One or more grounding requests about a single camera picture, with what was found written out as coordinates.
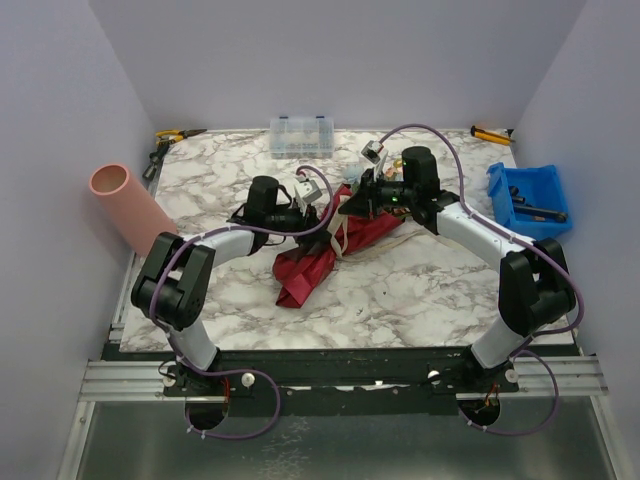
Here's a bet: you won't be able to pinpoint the yellow black utility knife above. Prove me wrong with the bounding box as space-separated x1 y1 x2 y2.
470 125 513 146

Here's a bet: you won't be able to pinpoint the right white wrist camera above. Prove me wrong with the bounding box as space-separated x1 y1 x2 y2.
361 140 388 164

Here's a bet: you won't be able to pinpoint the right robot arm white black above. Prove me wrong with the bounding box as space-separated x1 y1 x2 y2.
338 141 576 392

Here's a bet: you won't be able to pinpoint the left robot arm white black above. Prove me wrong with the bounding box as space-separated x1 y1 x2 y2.
131 165 333 395

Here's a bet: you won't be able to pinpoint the beige printed ribbon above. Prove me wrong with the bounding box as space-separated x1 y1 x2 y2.
300 196 422 263

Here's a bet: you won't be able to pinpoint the aluminium extrusion rail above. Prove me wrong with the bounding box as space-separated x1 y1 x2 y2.
79 356 609 403

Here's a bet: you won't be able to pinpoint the pink cylindrical vase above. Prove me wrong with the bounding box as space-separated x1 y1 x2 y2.
89 163 178 257

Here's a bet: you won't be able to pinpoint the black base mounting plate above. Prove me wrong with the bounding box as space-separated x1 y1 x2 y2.
102 345 578 424

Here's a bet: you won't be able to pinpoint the black tool in bin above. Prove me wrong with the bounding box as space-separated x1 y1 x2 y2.
509 186 568 223

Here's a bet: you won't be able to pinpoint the yellow handled pliers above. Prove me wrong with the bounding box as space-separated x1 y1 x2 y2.
155 129 207 146

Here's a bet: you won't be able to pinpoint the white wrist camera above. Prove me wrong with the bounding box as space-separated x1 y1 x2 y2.
361 140 388 164
294 179 322 210

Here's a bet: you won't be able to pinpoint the clear plastic organizer box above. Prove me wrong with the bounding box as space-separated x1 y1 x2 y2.
269 116 335 159

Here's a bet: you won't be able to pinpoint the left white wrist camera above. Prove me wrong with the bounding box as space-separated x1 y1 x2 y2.
294 179 322 210

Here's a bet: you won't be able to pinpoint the blue plastic bin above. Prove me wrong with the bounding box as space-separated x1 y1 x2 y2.
487 162 573 240

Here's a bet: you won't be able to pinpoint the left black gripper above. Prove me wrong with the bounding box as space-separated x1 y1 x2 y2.
265 198 331 246

